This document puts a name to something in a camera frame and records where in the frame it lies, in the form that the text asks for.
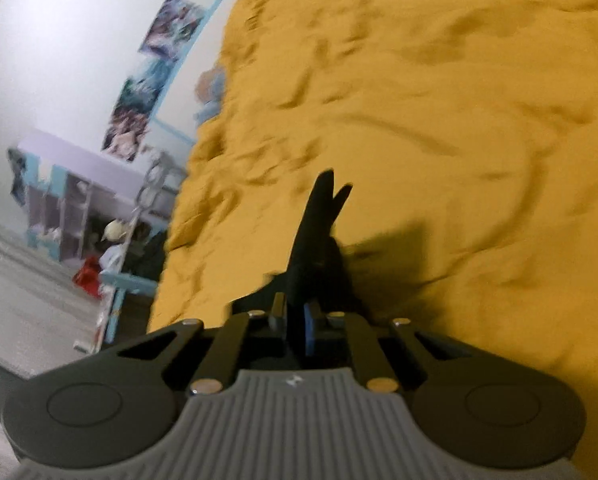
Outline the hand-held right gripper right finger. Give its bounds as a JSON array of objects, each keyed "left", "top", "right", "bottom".
[{"left": 303, "top": 302, "right": 461, "bottom": 395}]

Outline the white plastic bag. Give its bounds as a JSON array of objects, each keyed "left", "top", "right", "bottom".
[{"left": 100, "top": 244, "right": 126, "bottom": 267}]

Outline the white and blue headboard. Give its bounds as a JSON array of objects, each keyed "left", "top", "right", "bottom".
[{"left": 150, "top": 0, "right": 286, "bottom": 147}]

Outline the red bag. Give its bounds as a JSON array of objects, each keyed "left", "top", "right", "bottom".
[{"left": 73, "top": 255, "right": 103, "bottom": 300}]

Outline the blue-edged desk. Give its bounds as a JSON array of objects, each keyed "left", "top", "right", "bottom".
[{"left": 96, "top": 266, "right": 161, "bottom": 348}]

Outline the blue pillow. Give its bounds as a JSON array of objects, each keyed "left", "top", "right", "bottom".
[{"left": 194, "top": 64, "right": 228, "bottom": 125}]

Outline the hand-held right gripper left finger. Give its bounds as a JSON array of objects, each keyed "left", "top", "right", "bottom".
[{"left": 116, "top": 292, "right": 288, "bottom": 397}]

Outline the black long-sleeved sweater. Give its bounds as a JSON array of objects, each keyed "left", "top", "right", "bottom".
[{"left": 229, "top": 169, "right": 382, "bottom": 361}]

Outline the beige round hat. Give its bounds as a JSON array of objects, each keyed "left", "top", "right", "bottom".
[{"left": 103, "top": 219, "right": 128, "bottom": 242}]

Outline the yellow blanket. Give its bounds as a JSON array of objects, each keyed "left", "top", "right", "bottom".
[{"left": 146, "top": 0, "right": 598, "bottom": 401}]

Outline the wall poster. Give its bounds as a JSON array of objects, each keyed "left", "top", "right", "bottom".
[
  {"left": 101, "top": 109, "right": 154, "bottom": 163},
  {"left": 139, "top": 0, "right": 207, "bottom": 60},
  {"left": 113, "top": 56, "right": 176, "bottom": 117}
]

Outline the dark clothing heap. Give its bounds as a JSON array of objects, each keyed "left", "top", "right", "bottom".
[{"left": 128, "top": 224, "right": 169, "bottom": 278}]

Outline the white and blue bookshelf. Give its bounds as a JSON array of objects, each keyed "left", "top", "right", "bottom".
[{"left": 8, "top": 129, "right": 147, "bottom": 263}]

